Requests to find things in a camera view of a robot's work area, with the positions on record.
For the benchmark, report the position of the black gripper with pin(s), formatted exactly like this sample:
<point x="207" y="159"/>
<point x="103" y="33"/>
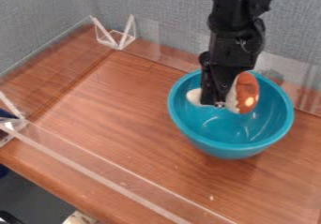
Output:
<point x="237" y="41"/>

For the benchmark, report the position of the white brown toy mushroom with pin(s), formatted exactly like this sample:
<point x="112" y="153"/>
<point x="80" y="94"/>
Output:
<point x="242" y="96"/>

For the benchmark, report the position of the blue plastic bowl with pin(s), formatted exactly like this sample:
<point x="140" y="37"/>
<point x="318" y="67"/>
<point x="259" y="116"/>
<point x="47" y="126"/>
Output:
<point x="229" y="135"/>

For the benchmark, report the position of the clear acrylic back barrier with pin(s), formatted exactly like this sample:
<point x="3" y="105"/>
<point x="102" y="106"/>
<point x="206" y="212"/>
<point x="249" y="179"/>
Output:
<point x="175" y="46"/>

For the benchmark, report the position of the clear acrylic barrier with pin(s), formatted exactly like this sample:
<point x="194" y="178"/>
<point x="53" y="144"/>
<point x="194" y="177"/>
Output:
<point x="199" y="194"/>
<point x="175" y="46"/>
<point x="27" y="46"/>

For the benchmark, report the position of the clear acrylic left barrier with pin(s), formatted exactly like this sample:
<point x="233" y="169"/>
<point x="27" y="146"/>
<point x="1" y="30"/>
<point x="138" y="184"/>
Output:
<point x="27" y="46"/>

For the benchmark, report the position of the clear acrylic front barrier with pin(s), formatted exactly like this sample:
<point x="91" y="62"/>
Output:
<point x="199" y="194"/>

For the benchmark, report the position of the clear acrylic corner bracket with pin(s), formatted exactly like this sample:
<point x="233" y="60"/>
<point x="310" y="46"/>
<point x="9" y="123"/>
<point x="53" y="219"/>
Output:
<point x="111" y="38"/>

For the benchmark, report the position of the clear acrylic left bracket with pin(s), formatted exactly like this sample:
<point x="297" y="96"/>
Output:
<point x="9" y="118"/>

